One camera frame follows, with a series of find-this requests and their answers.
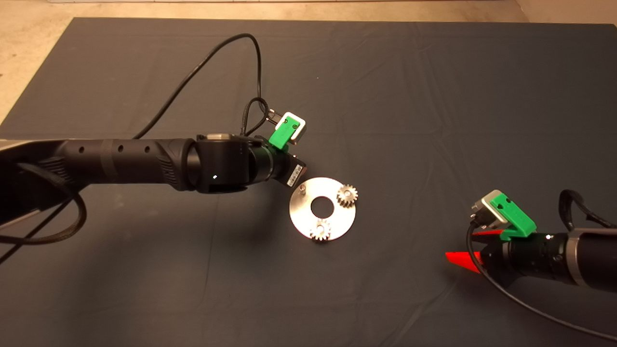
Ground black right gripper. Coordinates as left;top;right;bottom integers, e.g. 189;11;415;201
444;229;569;289

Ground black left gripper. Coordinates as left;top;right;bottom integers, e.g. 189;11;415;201
250;136;309;189

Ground small steel planetary gear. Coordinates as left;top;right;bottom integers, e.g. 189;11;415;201
336;185;359;208
309;218;332;242

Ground round metal carrier plate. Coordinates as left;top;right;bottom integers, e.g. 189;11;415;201
289;177;357;240

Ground dark grey table cloth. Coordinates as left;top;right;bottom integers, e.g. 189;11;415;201
0;17;617;347

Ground green left camera mount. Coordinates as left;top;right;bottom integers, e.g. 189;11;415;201
268;116;302;151

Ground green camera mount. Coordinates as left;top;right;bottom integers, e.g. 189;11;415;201
268;116;302;151
492;193;537;240

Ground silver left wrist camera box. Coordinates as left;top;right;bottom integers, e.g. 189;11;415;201
281;112;308;145

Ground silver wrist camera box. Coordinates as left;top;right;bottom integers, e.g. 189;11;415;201
281;112;308;145
470;189;509;228

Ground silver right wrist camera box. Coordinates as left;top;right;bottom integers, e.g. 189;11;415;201
470;189;509;228

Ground green right camera mount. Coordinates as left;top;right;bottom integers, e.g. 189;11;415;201
492;193;537;240

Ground black braided cable loop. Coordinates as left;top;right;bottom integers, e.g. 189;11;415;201
241;97;270;138
558;189;617;230

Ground thin black left camera cable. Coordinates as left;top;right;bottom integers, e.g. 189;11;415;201
133;33;286;140

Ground black braided sleeve cable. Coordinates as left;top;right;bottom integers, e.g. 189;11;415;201
0;163;88;265

